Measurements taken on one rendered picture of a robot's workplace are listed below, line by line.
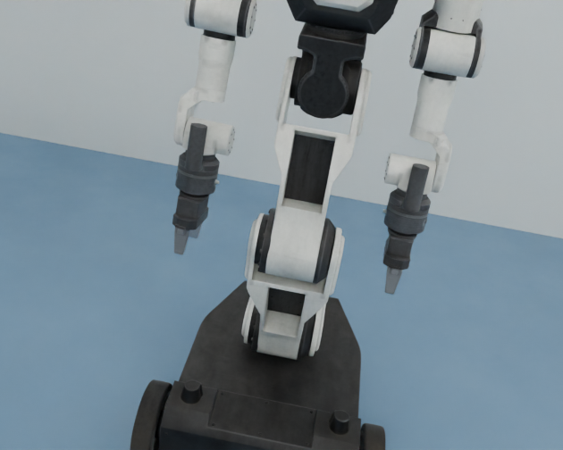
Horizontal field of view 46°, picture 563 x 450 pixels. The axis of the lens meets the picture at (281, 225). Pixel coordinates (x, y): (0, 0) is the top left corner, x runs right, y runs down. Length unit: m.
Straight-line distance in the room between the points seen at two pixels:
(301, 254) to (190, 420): 0.48
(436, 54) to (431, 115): 0.13
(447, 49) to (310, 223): 0.43
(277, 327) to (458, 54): 0.75
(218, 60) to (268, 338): 0.68
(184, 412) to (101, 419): 0.33
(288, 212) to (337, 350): 0.62
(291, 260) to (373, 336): 0.90
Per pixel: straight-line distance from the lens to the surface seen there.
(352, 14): 1.29
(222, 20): 1.36
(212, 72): 1.40
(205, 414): 1.60
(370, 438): 1.64
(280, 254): 1.39
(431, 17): 1.35
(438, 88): 1.37
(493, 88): 2.85
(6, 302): 2.27
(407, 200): 1.40
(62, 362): 2.04
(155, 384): 1.69
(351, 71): 1.38
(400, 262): 1.45
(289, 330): 1.63
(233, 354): 1.82
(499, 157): 2.96
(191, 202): 1.46
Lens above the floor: 1.38
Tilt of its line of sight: 31 degrees down
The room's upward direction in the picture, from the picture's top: 9 degrees clockwise
